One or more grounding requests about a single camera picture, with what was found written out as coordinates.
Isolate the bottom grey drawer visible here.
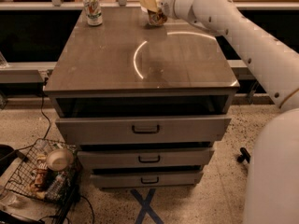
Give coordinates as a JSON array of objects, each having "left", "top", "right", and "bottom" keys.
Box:
[{"left": 90, "top": 170, "right": 203, "bottom": 189}]

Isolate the plastic water bottle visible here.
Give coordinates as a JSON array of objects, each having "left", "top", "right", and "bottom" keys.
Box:
[{"left": 45, "top": 172, "right": 66, "bottom": 201}]

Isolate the snack bag in basket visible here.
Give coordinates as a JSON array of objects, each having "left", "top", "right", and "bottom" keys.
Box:
[{"left": 26, "top": 153, "right": 49, "bottom": 200}]

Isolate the orange soda can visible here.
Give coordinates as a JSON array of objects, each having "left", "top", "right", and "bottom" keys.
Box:
[{"left": 148, "top": 10, "right": 167, "bottom": 26}]

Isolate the grey drawer cabinet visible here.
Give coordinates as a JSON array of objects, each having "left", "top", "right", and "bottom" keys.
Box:
[{"left": 45, "top": 7, "right": 239, "bottom": 176}]

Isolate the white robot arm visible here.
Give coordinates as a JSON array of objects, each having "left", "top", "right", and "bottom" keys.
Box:
[{"left": 139, "top": 0, "right": 299, "bottom": 224}]

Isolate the white bowl in basket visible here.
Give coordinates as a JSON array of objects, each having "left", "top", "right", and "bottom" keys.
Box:
[{"left": 46, "top": 148, "right": 74, "bottom": 171}]

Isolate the black power cable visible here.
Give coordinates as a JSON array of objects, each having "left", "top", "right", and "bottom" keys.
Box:
[{"left": 39, "top": 93, "right": 52, "bottom": 140}]

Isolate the black chair base leg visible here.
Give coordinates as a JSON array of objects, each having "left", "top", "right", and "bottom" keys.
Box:
[{"left": 237, "top": 147, "right": 250, "bottom": 163}]

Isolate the black wire basket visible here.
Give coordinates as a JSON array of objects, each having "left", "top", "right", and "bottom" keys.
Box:
[{"left": 5, "top": 139, "right": 80, "bottom": 224}]

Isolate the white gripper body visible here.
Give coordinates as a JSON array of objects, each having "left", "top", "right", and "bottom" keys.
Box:
[{"left": 158, "top": 0, "right": 190, "bottom": 20}]

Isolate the green white soda can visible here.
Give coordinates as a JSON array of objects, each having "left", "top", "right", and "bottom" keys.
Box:
[{"left": 83, "top": 0, "right": 103, "bottom": 26}]

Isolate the top grey drawer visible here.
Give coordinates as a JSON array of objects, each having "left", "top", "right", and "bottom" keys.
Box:
[{"left": 56, "top": 115, "right": 231, "bottom": 145}]

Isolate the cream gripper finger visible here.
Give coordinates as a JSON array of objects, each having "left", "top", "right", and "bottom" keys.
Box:
[{"left": 139, "top": 0, "right": 160, "bottom": 13}]

